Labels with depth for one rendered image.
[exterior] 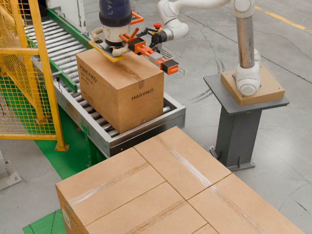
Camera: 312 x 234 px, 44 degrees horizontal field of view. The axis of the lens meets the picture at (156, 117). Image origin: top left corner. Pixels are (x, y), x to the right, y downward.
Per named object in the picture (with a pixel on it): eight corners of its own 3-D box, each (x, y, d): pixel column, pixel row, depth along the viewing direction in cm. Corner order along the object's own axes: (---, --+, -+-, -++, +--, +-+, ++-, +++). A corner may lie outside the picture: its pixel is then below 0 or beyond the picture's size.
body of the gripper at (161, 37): (166, 32, 259) (155, 36, 255) (165, 44, 264) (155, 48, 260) (159, 29, 264) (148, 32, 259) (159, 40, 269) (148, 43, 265)
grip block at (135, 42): (127, 48, 257) (126, 40, 253) (139, 43, 262) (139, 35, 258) (134, 53, 252) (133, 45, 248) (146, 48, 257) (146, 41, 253)
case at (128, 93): (81, 96, 320) (75, 54, 294) (121, 80, 339) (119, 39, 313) (120, 134, 282) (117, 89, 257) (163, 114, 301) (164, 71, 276)
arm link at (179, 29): (169, 44, 271) (161, 27, 272) (185, 38, 279) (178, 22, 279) (176, 37, 262) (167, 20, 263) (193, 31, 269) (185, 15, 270)
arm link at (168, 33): (173, 42, 267) (166, 45, 264) (165, 37, 272) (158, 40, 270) (173, 30, 261) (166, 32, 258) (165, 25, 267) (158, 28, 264)
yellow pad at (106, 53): (88, 43, 282) (87, 37, 279) (100, 39, 287) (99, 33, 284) (113, 62, 261) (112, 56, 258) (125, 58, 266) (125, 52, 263)
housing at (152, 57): (148, 61, 244) (148, 55, 241) (157, 57, 247) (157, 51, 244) (155, 65, 240) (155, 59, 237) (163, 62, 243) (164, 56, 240)
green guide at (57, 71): (1, 27, 418) (-1, 19, 412) (10, 24, 423) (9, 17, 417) (66, 96, 318) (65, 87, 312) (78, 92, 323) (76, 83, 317)
